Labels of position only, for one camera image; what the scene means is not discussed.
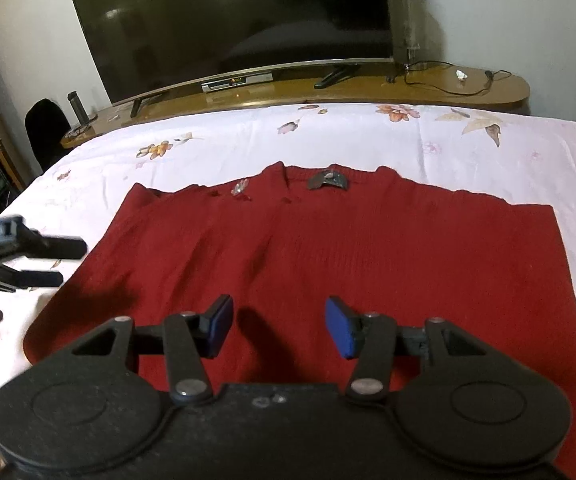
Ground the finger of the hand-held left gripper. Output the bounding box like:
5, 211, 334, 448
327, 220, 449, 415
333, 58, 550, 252
32, 236, 89, 261
14, 269, 65, 289

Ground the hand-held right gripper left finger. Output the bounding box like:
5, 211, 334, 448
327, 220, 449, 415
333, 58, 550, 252
70, 294, 235, 407

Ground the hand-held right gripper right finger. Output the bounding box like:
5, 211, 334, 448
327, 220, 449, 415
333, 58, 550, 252
325, 296, 495, 404

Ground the red knitted sweater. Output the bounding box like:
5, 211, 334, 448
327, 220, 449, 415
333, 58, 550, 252
22, 161, 576, 480

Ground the black chair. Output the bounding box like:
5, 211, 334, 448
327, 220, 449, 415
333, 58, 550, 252
24, 98, 69, 174

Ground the dark cylindrical bottle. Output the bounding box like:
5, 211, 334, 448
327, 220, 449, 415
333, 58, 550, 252
66, 90, 99, 127

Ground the white floral bedsheet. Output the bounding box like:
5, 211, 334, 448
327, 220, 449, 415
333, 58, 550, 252
0, 102, 576, 480

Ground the wooden television stand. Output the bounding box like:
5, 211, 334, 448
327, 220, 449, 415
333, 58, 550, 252
60, 58, 532, 150

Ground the silver set-top box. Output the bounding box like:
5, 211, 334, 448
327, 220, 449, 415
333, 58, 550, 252
201, 72, 275, 92

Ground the black flat screen television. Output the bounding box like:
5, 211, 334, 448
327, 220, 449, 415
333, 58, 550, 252
68, 0, 399, 119

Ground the clear glass vase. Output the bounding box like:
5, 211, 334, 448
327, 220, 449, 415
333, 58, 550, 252
386, 0, 429, 71

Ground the black cable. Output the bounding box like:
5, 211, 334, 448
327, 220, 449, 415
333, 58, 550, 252
387, 59, 512, 97

